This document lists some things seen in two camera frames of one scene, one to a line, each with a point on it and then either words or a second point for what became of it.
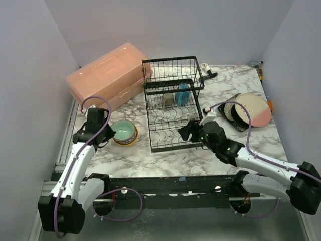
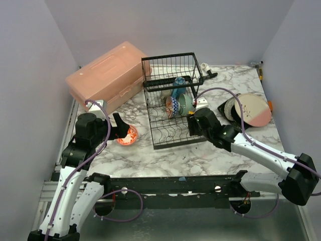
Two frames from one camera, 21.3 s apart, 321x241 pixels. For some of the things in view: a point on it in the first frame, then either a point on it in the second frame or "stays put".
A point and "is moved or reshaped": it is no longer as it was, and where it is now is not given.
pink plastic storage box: x=113 y=76 stays put
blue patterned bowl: x=128 y=141 to x=172 y=106
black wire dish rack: x=172 y=101 stays put
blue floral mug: x=182 y=98 to x=178 y=81
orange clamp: x=270 y=105 stays put
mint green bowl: x=125 y=130 is moved or reshaped
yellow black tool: x=261 y=74 stays put
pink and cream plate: x=260 y=111 stays put
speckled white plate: x=227 y=110 stays put
